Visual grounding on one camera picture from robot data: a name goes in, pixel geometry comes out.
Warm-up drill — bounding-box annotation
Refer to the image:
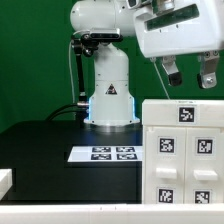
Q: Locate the white cabinet door panel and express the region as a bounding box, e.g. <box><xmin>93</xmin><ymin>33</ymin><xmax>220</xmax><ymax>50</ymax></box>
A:
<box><xmin>144</xmin><ymin>127</ymin><xmax>186</xmax><ymax>204</ymax></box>

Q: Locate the grey depth camera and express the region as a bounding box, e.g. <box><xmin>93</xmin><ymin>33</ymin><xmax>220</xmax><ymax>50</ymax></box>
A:
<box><xmin>89</xmin><ymin>28</ymin><xmax>123</xmax><ymax>42</ymax></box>

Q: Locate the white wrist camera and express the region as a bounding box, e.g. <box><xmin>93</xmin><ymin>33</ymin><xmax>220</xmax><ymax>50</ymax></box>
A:
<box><xmin>126</xmin><ymin>0</ymin><xmax>152</xmax><ymax>9</ymax></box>

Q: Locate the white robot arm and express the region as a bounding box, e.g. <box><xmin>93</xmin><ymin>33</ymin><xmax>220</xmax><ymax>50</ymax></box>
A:
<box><xmin>70</xmin><ymin>0</ymin><xmax>224</xmax><ymax>127</ymax></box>

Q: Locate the white front table rail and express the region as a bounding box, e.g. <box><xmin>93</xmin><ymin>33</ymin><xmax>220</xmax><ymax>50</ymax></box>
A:
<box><xmin>0</xmin><ymin>204</ymin><xmax>224</xmax><ymax>224</ymax></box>

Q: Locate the white marker base plate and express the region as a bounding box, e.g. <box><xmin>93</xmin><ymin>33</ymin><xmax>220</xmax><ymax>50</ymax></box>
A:
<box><xmin>68</xmin><ymin>146</ymin><xmax>143</xmax><ymax>163</ymax></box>

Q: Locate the white part at left edge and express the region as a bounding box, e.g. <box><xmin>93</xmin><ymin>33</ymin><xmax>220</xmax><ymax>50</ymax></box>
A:
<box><xmin>0</xmin><ymin>169</ymin><xmax>12</xmax><ymax>200</ymax></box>

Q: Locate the black cable bundle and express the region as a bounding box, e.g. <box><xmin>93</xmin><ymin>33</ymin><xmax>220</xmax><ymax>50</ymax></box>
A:
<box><xmin>43</xmin><ymin>103</ymin><xmax>88</xmax><ymax>122</ymax></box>

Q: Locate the white block with marker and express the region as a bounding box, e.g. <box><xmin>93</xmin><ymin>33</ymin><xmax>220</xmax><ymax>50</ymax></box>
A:
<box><xmin>142</xmin><ymin>99</ymin><xmax>224</xmax><ymax>127</ymax></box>

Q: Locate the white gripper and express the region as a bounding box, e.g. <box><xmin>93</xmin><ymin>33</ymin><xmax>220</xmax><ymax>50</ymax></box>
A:
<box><xmin>134</xmin><ymin>0</ymin><xmax>224</xmax><ymax>89</ymax></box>

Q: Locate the white cabinet body box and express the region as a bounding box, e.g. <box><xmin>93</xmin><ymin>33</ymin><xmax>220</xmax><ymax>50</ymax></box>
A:
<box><xmin>142</xmin><ymin>127</ymin><xmax>224</xmax><ymax>204</ymax></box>

